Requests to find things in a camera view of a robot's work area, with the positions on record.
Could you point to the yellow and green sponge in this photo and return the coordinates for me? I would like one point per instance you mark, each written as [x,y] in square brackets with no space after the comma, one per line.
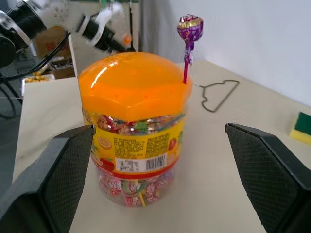
[302,126]

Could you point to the purple wrapped lollipop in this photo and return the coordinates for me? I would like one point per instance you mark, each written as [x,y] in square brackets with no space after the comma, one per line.
[189,29]

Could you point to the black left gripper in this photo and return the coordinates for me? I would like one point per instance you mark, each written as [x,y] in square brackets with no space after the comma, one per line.
[107,38]

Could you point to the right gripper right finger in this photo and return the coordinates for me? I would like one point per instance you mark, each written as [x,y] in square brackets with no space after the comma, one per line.
[272,179]

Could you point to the small open cardboard box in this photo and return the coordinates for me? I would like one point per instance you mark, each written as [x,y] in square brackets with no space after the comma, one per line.
[62,70]

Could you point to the black stand pole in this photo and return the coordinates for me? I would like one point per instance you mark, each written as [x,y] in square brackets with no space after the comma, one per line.
[131,24]

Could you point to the clear jar with orange lid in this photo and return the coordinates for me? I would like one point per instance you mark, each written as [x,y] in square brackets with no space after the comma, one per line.
[136,97]

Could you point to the brown cardboard box red print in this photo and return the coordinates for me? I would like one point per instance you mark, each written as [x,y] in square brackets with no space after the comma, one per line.
[52,41]

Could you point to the tray of gold candies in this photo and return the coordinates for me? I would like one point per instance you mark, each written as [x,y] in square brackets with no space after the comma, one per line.
[36,77]

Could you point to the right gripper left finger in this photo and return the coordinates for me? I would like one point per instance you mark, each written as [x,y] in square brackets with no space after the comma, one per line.
[46,184]

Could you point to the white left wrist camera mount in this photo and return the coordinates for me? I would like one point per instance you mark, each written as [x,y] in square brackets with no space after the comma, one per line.
[107,14]

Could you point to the orange lollipop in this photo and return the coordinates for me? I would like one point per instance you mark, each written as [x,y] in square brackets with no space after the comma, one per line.
[127,38]

